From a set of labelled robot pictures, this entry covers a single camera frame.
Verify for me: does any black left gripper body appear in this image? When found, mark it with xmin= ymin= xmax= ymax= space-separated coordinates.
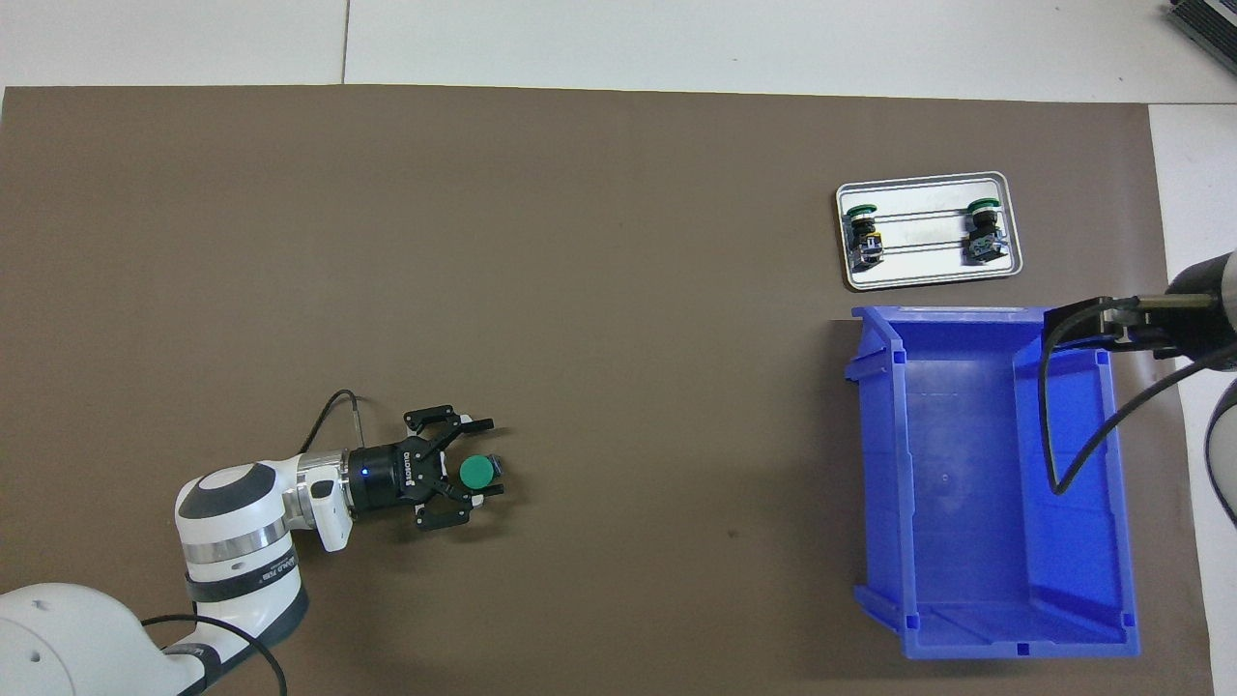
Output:
xmin=346 ymin=440 xmax=450 ymax=515

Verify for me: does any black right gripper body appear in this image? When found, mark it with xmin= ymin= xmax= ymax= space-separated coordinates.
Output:
xmin=1165 ymin=254 xmax=1237 ymax=373

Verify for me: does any green push button switch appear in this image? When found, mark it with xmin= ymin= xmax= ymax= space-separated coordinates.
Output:
xmin=841 ymin=203 xmax=885 ymax=269
xmin=962 ymin=197 xmax=1006 ymax=265
xmin=458 ymin=452 xmax=505 ymax=492

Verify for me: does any grey metal tray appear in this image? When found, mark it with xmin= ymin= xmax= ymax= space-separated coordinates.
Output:
xmin=835 ymin=171 xmax=1023 ymax=291

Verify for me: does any brown table mat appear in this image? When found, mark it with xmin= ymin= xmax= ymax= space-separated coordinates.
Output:
xmin=0 ymin=85 xmax=1214 ymax=696

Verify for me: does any blue plastic storage bin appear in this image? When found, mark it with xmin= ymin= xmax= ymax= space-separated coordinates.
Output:
xmin=844 ymin=304 xmax=1141 ymax=661

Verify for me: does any grey ribbed device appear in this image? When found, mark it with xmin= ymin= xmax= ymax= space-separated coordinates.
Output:
xmin=1165 ymin=0 xmax=1237 ymax=73

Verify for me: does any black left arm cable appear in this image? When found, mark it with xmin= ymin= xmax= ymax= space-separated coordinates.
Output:
xmin=140 ymin=389 xmax=363 ymax=696

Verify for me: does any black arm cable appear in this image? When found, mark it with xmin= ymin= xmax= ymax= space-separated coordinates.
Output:
xmin=140 ymin=389 xmax=363 ymax=696
xmin=1037 ymin=295 xmax=1237 ymax=496

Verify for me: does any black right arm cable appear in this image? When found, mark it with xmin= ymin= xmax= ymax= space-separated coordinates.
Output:
xmin=1037 ymin=295 xmax=1237 ymax=496

